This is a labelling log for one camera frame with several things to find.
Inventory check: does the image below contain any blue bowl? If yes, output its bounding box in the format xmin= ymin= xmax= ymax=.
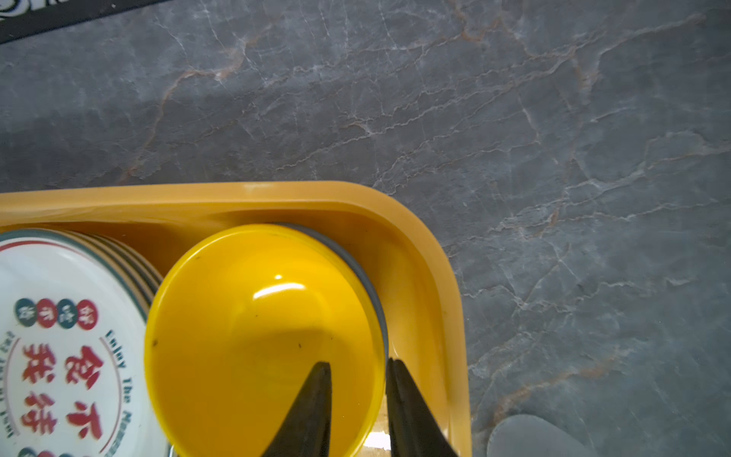
xmin=279 ymin=223 xmax=389 ymax=359

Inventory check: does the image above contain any white plate green flower outline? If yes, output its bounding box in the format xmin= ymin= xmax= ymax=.
xmin=72 ymin=232 xmax=163 ymax=308

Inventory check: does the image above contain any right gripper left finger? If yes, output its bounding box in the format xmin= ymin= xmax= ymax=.
xmin=263 ymin=362 xmax=332 ymax=457

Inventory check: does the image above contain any yellow plastic bin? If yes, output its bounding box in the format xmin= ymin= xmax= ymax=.
xmin=1 ymin=181 xmax=472 ymax=456

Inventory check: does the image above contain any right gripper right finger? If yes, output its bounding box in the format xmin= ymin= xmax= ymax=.
xmin=386 ymin=358 xmax=457 ymax=457

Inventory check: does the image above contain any yellow bowl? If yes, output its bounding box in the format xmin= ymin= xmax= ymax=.
xmin=145 ymin=224 xmax=386 ymax=456

